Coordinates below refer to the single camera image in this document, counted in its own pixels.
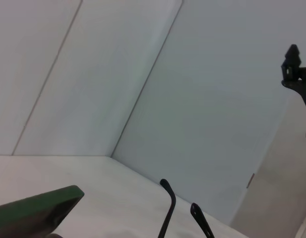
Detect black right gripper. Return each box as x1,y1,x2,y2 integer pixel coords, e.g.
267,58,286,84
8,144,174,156
281,44,306,117

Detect black glasses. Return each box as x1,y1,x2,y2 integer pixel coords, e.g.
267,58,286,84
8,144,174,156
157,178,215,238

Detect green glasses case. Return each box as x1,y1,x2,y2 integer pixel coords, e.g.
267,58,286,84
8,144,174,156
0,185,85,238

